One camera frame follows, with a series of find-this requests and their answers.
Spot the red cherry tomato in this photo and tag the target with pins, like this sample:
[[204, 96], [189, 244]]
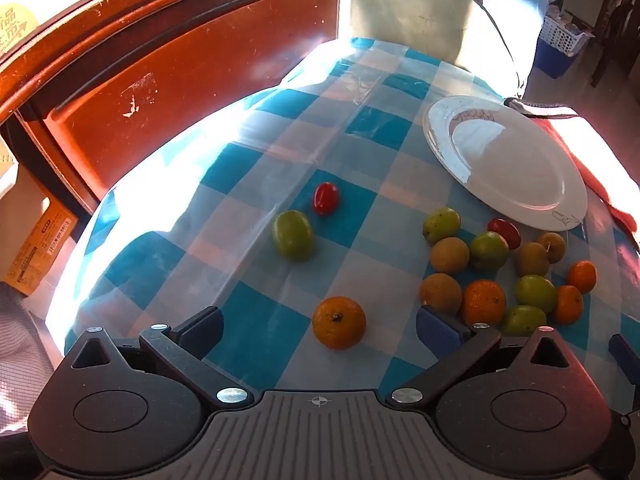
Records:
[[326, 198], [506, 229]]

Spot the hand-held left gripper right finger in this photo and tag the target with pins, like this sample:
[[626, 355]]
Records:
[[440, 332]]

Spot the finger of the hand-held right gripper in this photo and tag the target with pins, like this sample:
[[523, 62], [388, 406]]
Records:
[[627, 357]]

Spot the white plastic basket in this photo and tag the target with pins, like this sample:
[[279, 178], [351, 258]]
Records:
[[562, 35]]

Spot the brown longan with stem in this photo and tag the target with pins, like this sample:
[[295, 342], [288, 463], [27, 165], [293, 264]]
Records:
[[555, 246]]

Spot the white printed plate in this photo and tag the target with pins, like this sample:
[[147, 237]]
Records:
[[515, 160]]

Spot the blue storage bin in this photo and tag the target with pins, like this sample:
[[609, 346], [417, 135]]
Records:
[[550, 60]]

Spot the yellow cardboard box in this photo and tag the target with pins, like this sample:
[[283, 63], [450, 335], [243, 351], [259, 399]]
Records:
[[40, 245]]

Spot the pale cardboard box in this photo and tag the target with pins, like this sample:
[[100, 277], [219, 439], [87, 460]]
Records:
[[10, 170]]

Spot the blue white checked tablecloth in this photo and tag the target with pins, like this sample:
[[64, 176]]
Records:
[[250, 270]]

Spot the orange mandarin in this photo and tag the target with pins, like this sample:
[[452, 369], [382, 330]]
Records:
[[483, 301], [568, 304], [582, 276], [339, 323]]

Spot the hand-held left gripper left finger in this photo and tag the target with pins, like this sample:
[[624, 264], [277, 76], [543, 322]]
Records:
[[200, 327]]

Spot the dark wooden chair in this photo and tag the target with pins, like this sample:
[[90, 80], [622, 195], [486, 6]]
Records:
[[617, 25]]

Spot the orange towel black trim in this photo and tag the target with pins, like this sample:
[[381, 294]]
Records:
[[590, 150]]

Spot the red-brown wooden headboard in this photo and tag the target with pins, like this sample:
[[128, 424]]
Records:
[[175, 70]]

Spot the white printed cardboard box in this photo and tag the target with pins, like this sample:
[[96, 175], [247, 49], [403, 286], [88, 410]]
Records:
[[20, 25]]

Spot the light striped cloth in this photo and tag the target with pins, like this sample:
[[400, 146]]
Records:
[[20, 340]]

